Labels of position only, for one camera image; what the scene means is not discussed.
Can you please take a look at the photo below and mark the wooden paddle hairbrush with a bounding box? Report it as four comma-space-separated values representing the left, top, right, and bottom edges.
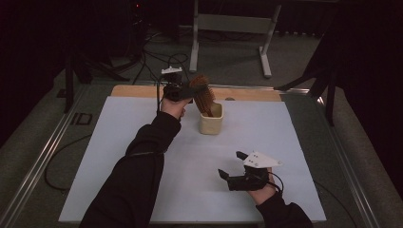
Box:
188, 73, 218, 118

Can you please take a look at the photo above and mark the black rectangular bracket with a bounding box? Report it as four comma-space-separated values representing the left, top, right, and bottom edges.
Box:
69, 112, 94, 126

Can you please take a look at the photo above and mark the white table mat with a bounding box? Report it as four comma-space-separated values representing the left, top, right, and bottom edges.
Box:
58, 95, 328, 224

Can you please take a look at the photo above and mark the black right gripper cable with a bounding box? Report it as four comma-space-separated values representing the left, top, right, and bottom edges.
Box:
268, 170, 285, 195

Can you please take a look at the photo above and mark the white metal stand frame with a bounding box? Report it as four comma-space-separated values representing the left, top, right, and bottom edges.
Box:
188, 0, 282, 80

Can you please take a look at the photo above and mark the person's right hand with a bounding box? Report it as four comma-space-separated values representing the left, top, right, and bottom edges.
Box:
248, 167, 279, 207

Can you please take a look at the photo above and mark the thin black cable beside table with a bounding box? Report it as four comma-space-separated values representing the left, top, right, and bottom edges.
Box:
313, 180, 359, 228

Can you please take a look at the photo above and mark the cream square cup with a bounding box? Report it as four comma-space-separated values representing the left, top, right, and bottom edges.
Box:
199, 102, 224, 136

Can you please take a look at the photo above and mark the aluminium rail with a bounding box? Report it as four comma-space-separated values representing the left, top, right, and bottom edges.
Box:
316, 95, 382, 228
0, 85, 89, 228

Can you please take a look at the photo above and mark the person's left hand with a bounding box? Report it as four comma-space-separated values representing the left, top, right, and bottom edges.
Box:
159, 95, 193, 122

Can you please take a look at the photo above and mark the black metal stand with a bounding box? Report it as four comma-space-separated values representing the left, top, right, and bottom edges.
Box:
62, 51, 131, 115
273, 31, 339, 127

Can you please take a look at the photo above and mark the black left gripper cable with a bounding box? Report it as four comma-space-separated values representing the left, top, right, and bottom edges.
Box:
155, 79, 167, 116

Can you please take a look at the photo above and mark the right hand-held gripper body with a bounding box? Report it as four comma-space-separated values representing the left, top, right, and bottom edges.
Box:
227, 150, 283, 192

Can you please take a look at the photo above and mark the long black cable beside table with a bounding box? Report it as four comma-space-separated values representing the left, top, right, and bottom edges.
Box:
44, 134, 93, 193

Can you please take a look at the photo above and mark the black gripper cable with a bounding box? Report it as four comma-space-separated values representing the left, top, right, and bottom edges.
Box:
155, 79, 167, 116
268, 170, 285, 195

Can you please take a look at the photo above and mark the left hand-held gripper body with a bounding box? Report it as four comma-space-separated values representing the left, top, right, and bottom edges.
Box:
160, 65, 195, 104

